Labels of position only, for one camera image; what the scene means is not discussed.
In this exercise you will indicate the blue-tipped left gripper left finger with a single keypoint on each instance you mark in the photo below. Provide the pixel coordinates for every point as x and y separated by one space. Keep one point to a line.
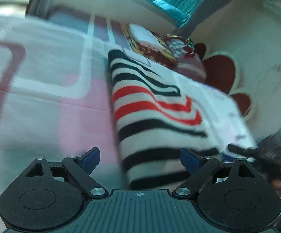
79 169

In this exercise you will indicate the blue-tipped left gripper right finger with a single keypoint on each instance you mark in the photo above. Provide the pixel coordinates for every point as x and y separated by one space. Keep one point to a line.
201 169

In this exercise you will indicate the striped white red black sweater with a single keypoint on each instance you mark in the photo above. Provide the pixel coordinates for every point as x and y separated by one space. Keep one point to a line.
158 112

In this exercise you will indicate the purple striped mattress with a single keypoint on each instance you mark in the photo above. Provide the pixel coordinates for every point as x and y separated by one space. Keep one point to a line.
107 30

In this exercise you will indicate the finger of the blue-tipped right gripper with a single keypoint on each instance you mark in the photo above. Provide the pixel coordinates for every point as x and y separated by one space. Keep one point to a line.
237 150

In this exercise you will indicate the pink white patterned bedsheet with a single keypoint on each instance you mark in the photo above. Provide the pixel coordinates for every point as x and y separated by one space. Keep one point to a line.
54 99

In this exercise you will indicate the red scalloped headboard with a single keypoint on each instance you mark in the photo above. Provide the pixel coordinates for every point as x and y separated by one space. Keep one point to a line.
223 71

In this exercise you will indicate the folded colourful blanket stack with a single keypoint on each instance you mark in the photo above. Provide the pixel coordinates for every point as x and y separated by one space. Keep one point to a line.
172 51

